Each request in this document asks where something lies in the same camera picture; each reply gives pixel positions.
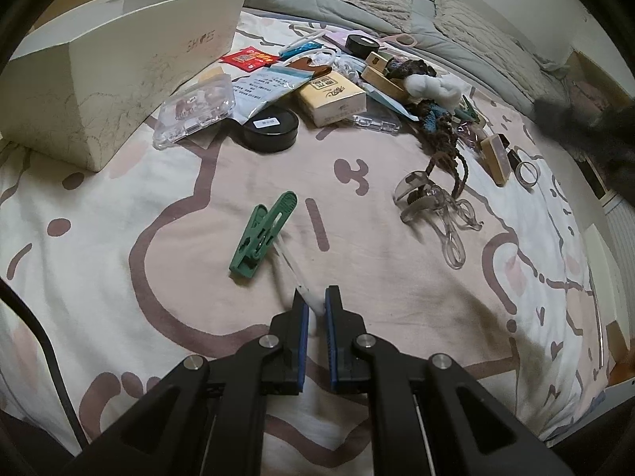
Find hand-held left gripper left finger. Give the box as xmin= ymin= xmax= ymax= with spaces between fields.
xmin=62 ymin=290 xmax=311 ymax=476

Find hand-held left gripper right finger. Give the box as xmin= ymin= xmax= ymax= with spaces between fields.
xmin=325 ymin=285 xmax=576 ymax=476

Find clear plastic stick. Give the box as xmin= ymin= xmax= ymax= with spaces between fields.
xmin=275 ymin=243 xmax=325 ymax=321

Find beige tissue pack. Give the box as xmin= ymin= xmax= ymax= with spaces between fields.
xmin=296 ymin=70 xmax=369 ymax=128

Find white plastic bag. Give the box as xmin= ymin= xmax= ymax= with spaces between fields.
xmin=404 ymin=73 xmax=470 ymax=105

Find white cardboard box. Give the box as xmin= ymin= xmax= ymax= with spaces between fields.
xmin=0 ymin=0 xmax=249 ymax=173

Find green clothespin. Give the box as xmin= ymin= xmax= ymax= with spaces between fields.
xmin=229 ymin=191 xmax=298 ymax=281
xmin=454 ymin=96 xmax=486 ymax=125

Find clear eyelash curler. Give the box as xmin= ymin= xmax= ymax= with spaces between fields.
xmin=393 ymin=169 xmax=484 ymax=271

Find large black round tin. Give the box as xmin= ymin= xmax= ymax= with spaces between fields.
xmin=241 ymin=106 xmax=300 ymax=154

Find white tape roll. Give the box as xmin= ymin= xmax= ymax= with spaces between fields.
xmin=513 ymin=161 xmax=543 ymax=190

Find round cork coaster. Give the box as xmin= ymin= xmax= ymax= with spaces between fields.
xmin=361 ymin=64 xmax=410 ymax=102

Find brown cardboard tag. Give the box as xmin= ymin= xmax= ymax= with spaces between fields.
xmin=290 ymin=56 xmax=334 ymax=74

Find white cabinet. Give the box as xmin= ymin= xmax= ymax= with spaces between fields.
xmin=583 ymin=193 xmax=632 ymax=388

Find purple brown crochet scrunchie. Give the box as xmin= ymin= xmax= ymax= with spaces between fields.
xmin=387 ymin=57 xmax=440 ymax=80

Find red snack packet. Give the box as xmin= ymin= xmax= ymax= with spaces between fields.
xmin=219 ymin=46 xmax=276 ymax=73

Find teal blue wrapper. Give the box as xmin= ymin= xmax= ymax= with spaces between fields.
xmin=279 ymin=40 xmax=321 ymax=59

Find small black round tin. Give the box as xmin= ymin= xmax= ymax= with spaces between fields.
xmin=346 ymin=34 xmax=380 ymax=59

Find pink scissors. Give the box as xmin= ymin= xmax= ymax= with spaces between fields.
xmin=379 ymin=32 xmax=418 ymax=49

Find dark blurred object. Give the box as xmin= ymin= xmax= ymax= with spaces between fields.
xmin=533 ymin=94 xmax=635 ymax=199

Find grey quilt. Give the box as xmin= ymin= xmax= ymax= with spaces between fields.
xmin=176 ymin=0 xmax=571 ymax=125

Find wooden open shelf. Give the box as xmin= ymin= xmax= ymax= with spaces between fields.
xmin=566 ymin=47 xmax=635 ymax=115

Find brown braided cord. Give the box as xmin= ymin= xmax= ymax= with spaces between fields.
xmin=421 ymin=149 xmax=471 ymax=200

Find black cable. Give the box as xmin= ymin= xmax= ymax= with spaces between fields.
xmin=0 ymin=278 xmax=92 ymax=457

